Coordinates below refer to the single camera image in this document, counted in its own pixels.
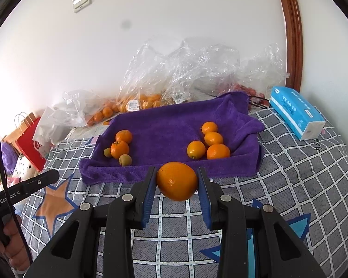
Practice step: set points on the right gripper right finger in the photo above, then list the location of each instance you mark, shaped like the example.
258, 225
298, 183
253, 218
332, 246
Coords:
254, 240

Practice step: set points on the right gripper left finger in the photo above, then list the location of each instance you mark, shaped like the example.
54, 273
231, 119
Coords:
72, 251

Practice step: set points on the small brown-yellow fruit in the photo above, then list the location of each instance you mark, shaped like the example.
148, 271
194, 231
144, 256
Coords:
125, 160

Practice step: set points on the small yellow-green fruit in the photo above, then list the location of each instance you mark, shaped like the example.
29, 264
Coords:
107, 153

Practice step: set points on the large orange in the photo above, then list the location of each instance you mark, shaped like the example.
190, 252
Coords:
118, 148
177, 181

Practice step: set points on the orange with stem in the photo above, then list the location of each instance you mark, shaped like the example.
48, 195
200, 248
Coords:
212, 138

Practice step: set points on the medium orange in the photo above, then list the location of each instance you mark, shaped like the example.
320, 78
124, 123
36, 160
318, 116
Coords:
196, 150

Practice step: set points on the left hand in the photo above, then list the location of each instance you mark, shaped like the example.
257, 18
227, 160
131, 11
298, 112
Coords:
15, 250

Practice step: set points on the red paper bag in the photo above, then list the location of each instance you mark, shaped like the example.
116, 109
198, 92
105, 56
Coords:
21, 139

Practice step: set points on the checkered grey bedspread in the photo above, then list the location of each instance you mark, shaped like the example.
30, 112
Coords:
306, 181

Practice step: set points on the white plastic bag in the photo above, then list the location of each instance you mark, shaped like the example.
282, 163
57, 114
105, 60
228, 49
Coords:
50, 130

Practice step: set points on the purple towel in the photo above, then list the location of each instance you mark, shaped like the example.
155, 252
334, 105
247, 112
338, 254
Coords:
161, 135

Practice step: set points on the plastic bag of tangerines left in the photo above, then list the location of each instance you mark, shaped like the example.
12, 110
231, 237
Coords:
79, 107

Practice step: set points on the blue tissue pack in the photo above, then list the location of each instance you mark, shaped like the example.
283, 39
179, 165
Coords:
303, 119

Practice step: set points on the clear plastic bag right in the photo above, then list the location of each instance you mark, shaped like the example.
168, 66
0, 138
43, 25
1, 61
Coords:
257, 76

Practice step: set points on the clear plastic bag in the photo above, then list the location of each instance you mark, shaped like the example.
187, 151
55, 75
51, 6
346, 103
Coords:
257, 76
167, 71

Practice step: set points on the clear plastic bag centre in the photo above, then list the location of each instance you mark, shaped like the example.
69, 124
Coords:
167, 71

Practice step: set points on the wall switch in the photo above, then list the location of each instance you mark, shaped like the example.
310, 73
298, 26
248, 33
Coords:
78, 5

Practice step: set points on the brown wooden frame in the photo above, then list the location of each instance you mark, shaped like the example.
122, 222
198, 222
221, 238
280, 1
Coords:
294, 38

